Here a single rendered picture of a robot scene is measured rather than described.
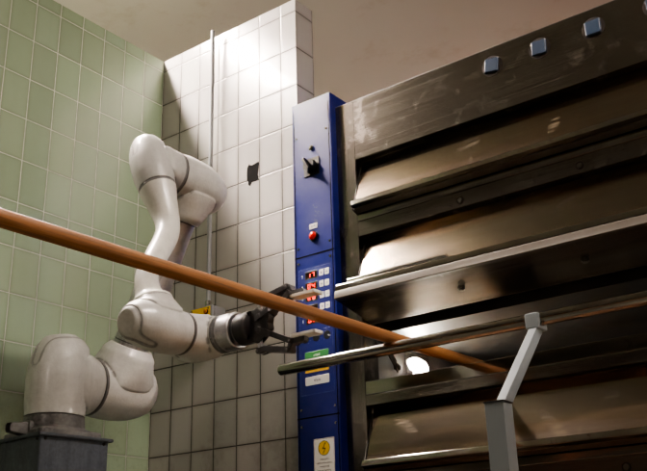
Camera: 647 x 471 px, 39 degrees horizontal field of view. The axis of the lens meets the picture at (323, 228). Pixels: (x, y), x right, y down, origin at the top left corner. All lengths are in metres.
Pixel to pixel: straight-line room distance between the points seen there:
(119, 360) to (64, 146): 0.98
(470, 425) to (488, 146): 0.78
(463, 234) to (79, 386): 1.12
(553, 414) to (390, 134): 1.01
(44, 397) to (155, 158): 0.67
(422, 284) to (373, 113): 0.68
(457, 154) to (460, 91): 0.20
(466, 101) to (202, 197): 0.83
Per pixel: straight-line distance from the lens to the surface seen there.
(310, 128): 3.06
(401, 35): 4.81
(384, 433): 2.66
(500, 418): 1.80
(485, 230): 2.61
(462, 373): 2.54
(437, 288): 2.54
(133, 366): 2.59
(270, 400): 2.92
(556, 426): 2.40
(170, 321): 2.08
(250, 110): 3.33
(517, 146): 2.63
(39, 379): 2.48
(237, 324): 2.11
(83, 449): 2.45
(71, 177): 3.27
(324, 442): 2.73
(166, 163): 2.49
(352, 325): 2.12
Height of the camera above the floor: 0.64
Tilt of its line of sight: 21 degrees up
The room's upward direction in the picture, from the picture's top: 2 degrees counter-clockwise
